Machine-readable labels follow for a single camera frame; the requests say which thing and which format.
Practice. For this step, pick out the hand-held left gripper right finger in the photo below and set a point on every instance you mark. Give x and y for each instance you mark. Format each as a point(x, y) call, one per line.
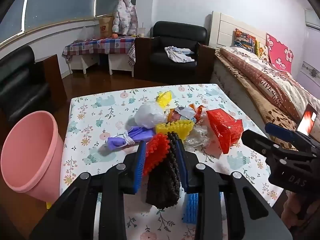
point(181, 165)

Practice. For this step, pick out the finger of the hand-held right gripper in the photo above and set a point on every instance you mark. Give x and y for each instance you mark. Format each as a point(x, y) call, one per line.
point(257, 140)
point(277, 130)

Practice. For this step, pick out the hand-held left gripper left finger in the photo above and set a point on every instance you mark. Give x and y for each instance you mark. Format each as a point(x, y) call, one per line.
point(141, 165)

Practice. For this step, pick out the black foam net sleeve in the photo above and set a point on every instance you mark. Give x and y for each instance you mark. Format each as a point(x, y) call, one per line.
point(162, 185)

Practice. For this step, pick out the white plastic bag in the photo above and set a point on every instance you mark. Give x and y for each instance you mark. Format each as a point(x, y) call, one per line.
point(150, 115)

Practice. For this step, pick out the pink plastic bucket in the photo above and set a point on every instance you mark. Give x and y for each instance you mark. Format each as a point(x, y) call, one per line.
point(32, 155)

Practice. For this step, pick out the person's right hand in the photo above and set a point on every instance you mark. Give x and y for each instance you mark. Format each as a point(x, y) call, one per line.
point(290, 210)

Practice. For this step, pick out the clear plastic wrapper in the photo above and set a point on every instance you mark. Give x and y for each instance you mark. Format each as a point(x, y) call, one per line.
point(200, 136)

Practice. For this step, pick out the red plastic packaging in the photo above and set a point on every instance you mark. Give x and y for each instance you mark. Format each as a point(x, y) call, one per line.
point(222, 127)

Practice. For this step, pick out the orange plastic piece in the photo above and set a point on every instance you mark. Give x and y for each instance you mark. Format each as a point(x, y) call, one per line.
point(172, 116)

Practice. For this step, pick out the crumpled printed wrapper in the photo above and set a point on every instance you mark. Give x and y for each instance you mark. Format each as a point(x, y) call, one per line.
point(183, 112)

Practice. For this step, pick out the yellow plastic wrapper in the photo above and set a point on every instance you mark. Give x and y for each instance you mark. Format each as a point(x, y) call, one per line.
point(165, 100)

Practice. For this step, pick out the pink floral pillow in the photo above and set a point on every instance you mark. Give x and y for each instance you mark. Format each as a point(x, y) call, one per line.
point(278, 52)

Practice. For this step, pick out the yellow floral pillow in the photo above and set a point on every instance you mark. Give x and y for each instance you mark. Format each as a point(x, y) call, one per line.
point(262, 51)

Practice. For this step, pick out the colourful striped pillow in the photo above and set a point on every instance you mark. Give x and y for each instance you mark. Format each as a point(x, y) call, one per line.
point(243, 41)

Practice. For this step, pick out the white desk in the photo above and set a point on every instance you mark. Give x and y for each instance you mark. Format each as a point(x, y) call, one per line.
point(117, 62)

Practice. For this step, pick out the light crumpled garment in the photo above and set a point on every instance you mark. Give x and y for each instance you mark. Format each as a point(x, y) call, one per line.
point(178, 55)

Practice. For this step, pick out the black leather armchair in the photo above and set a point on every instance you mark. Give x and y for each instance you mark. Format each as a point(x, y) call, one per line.
point(17, 80)
point(175, 52)

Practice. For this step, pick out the white bed headboard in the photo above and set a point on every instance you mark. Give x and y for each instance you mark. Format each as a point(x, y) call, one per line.
point(225, 30)

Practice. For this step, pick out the checkered cloth side table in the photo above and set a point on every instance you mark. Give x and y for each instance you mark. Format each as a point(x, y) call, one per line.
point(100, 45)

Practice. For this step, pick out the clear plastic cup with straw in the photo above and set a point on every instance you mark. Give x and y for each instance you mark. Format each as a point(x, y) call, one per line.
point(141, 32)

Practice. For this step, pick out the brown paper bag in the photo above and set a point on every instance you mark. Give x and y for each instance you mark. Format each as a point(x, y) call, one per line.
point(105, 27)

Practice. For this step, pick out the clear plastic bag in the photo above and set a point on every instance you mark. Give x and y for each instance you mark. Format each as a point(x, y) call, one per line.
point(86, 33)

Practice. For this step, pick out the floral puffer jacket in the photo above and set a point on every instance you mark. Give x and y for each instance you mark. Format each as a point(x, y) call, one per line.
point(125, 17)

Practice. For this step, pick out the large frosted window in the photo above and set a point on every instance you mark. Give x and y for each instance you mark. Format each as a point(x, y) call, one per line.
point(62, 0)

